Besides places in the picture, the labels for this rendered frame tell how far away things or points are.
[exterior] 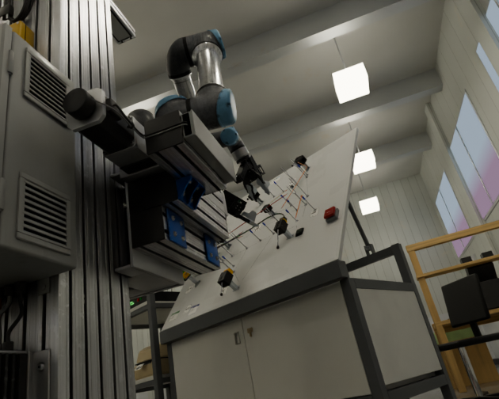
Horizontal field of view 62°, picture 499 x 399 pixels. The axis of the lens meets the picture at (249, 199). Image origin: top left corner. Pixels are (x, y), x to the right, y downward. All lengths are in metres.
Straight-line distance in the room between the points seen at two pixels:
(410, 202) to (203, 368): 10.37
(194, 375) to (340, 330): 0.88
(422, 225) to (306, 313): 10.28
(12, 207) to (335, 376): 1.25
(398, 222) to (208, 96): 10.75
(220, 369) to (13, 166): 1.49
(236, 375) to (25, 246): 1.39
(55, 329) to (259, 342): 1.15
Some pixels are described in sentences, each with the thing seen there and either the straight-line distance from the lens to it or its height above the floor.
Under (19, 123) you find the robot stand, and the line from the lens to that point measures 0.89.
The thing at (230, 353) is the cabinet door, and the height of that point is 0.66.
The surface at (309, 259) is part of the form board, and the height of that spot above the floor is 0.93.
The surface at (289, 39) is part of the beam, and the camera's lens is 6.14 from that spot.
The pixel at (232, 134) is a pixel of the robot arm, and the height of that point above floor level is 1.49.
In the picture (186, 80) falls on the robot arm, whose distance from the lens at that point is 1.75.
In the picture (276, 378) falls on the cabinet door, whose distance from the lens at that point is 1.84.
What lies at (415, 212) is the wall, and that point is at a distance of 11.99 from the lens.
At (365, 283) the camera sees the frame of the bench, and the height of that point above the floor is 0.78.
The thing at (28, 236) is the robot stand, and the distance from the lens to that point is 0.80.
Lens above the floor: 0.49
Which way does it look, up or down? 24 degrees up
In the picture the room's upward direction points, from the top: 12 degrees counter-clockwise
